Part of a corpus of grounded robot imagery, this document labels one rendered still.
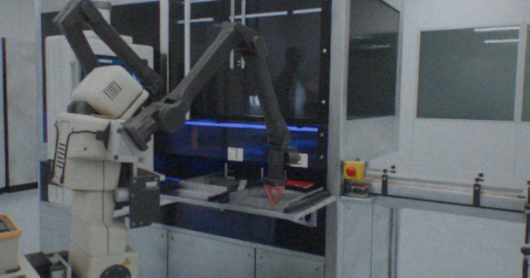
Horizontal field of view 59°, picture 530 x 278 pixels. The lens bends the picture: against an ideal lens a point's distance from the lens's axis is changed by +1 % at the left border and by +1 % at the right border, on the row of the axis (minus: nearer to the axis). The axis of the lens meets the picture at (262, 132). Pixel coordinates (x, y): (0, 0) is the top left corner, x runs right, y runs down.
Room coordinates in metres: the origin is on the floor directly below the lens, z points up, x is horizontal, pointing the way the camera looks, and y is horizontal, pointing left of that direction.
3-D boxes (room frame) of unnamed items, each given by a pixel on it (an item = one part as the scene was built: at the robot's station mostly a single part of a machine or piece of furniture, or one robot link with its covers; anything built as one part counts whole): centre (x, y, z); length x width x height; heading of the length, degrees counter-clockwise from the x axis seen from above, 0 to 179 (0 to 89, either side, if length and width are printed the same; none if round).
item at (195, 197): (2.00, 0.06, 0.87); 0.70 x 0.48 x 0.02; 60
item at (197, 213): (2.49, 0.58, 0.73); 1.98 x 0.01 x 0.25; 60
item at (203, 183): (2.15, 0.17, 0.90); 0.34 x 0.26 x 0.04; 150
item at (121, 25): (2.60, 0.76, 1.50); 0.49 x 0.01 x 0.59; 60
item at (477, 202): (1.93, -0.72, 0.92); 0.69 x 0.16 x 0.16; 60
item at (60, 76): (2.25, 0.77, 1.19); 0.50 x 0.19 x 0.78; 147
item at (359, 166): (1.95, -0.40, 0.99); 0.08 x 0.07 x 0.07; 150
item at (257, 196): (1.89, -0.07, 0.90); 0.34 x 0.26 x 0.04; 151
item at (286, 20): (2.11, -0.10, 1.50); 0.43 x 0.01 x 0.59; 60
